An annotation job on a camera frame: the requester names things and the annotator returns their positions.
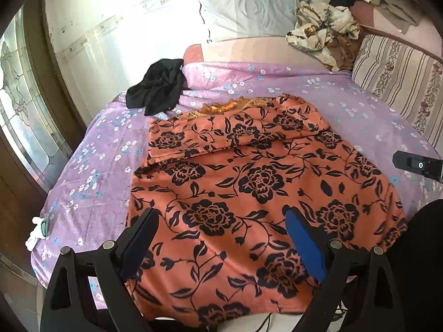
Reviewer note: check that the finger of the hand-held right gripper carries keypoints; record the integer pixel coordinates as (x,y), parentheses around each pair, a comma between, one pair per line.
(417,165)

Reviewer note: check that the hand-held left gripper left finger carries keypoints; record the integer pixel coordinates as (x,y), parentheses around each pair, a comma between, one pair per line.
(140,245)

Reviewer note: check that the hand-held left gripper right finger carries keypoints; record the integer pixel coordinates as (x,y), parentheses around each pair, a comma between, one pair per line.
(306,245)

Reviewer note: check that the orange black floral garment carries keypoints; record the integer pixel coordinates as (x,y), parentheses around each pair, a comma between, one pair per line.
(242,179)

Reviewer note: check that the striped patterned pillow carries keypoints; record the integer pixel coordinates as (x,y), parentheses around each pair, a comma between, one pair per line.
(398,76)

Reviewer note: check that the person's dark clothing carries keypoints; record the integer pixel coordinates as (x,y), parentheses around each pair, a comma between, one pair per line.
(422,266)

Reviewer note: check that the white green toy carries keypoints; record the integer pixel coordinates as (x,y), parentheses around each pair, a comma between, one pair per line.
(38,231)

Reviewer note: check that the purple floral bedsheet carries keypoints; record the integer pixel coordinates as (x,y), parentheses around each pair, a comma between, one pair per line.
(103,145)

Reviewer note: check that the khaki grey cloth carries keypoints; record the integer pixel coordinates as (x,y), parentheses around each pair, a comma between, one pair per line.
(398,12)

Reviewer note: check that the black crumpled garment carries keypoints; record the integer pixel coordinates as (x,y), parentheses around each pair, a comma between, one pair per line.
(155,86)

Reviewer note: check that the cream brown floral crumpled cloth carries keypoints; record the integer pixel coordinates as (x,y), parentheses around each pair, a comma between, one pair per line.
(315,31)

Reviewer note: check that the patterned glass window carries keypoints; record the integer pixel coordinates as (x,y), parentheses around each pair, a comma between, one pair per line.
(27,110)

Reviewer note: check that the pink mattress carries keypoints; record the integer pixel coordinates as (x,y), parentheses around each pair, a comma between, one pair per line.
(249,52)

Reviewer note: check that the grey pillow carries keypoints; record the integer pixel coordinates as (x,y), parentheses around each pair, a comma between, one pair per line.
(249,10)

